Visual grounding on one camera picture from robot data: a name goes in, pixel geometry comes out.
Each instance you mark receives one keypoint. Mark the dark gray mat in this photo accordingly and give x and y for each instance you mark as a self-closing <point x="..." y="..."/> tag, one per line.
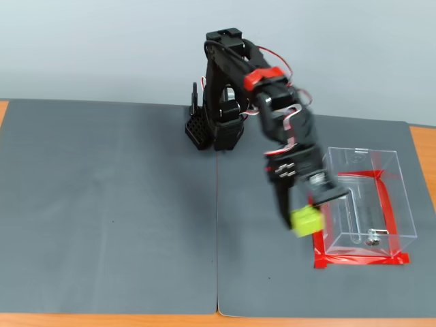
<point x="102" y="204"/>
<point x="265" y="272"/>

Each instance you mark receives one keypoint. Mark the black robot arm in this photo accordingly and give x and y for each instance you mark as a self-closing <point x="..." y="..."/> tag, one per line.
<point x="221" y="68"/>

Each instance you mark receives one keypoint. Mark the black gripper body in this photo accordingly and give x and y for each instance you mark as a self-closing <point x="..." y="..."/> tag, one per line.
<point x="296" y="169"/>

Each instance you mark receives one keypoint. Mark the black clamp post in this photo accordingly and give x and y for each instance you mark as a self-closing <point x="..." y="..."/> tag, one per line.
<point x="195" y="98"/>

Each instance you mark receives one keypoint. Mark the red tape strip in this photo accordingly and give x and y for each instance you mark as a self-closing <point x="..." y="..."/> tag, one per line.
<point x="361" y="174"/>
<point x="357" y="261"/>
<point x="386" y="204"/>
<point x="318" y="243"/>

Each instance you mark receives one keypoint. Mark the black perforated base block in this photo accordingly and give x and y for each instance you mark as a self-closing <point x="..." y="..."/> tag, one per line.
<point x="195" y="133"/>

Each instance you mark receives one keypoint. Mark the green lego block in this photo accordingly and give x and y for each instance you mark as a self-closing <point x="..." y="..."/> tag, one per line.
<point x="306" y="223"/>

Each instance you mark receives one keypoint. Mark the transparent acrylic box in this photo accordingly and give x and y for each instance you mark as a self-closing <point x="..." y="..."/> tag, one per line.
<point x="403" y="190"/>

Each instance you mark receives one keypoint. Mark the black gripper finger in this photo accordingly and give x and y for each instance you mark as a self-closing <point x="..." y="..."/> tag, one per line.
<point x="282" y="204"/>
<point x="316" y="205"/>

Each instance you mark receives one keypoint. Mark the silver metal box latch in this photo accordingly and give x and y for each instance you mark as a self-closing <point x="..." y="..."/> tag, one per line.
<point x="373" y="240"/>

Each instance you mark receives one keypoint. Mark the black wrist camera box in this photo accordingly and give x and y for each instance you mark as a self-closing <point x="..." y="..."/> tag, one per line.
<point x="327" y="194"/>

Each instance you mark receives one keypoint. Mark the red band on arm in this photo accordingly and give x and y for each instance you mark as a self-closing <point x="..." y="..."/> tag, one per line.
<point x="262" y="76"/>

